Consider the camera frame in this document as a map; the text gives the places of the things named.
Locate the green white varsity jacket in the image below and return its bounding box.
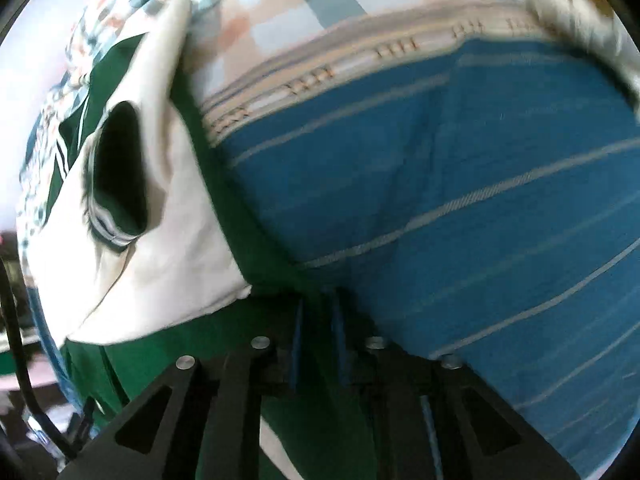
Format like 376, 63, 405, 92
26, 0, 380, 479

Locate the blue striped plaid bedsheet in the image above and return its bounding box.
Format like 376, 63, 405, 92
18, 0, 639, 479

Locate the black cable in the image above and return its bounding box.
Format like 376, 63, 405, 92
0, 253, 82, 461

